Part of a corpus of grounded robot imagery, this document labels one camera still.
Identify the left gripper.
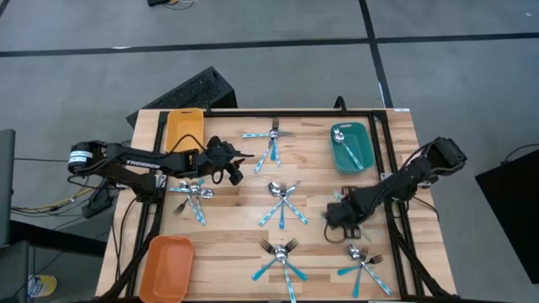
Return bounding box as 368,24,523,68
196,136,255,186

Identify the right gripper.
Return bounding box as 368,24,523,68
326,187,380,240

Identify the fork solid teal handle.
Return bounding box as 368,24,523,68
352,247,371,299
251,237,300,282
277,182,288,231
259,238,309,282
269,117,280,162
336,253,384,277
172,179,206,216

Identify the teal plastic bin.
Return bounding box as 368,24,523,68
329,121,376,176

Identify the yellow plastic bin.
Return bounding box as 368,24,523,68
164,108,206,153

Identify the black perforated box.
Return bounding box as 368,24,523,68
125,66,238,130

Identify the orange plastic bin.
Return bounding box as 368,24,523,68
138,234,195,303

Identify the black floor stand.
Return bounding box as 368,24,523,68
82,178,118,219

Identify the black cabinet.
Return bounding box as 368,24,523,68
474,149,539,285

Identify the black floor device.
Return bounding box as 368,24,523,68
146,0,197,10

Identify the yellow bag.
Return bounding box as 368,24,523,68
27,274,58,299

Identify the grey panel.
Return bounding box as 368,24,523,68
0,128,17,249

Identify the dark grey box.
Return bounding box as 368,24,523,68
0,240,34,303

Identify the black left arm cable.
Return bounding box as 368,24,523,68
168,133,225,185

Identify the black floor cable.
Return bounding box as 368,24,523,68
500,143,539,166

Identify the yellow floor cable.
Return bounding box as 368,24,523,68
11,184,104,214

